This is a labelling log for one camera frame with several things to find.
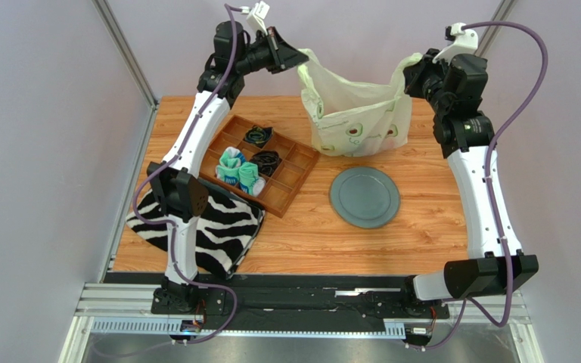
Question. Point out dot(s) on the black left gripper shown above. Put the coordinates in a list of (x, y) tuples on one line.
[(281, 56)]

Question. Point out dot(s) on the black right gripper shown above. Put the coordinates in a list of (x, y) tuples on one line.
[(416, 76)]

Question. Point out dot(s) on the pale green plastic bag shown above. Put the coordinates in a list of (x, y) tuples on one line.
[(355, 119)]

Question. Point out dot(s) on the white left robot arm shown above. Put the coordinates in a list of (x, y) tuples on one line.
[(174, 181)]

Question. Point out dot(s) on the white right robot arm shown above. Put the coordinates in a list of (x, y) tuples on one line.
[(453, 88)]

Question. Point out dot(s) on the dark blue patterned sock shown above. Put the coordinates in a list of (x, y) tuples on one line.
[(259, 136)]

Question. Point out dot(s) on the wooden compartment tray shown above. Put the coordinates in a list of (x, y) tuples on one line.
[(297, 161)]

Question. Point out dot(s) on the black rolled sock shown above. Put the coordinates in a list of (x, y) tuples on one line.
[(267, 162)]

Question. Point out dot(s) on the teal white sock pair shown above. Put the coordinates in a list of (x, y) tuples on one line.
[(235, 170)]

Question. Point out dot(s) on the grey blue plate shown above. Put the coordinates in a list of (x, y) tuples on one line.
[(365, 197)]

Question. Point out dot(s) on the zebra striped cloth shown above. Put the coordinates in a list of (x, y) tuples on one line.
[(226, 231)]

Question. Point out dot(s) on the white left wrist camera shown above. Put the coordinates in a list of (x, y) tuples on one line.
[(255, 16)]

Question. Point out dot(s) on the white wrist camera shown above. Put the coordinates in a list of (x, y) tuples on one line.
[(460, 42), (255, 16)]

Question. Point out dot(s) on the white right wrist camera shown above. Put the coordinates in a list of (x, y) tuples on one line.
[(460, 42)]

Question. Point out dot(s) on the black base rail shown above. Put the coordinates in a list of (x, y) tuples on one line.
[(304, 303)]

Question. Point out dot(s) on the aluminium frame rail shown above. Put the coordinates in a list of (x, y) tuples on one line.
[(114, 322)]

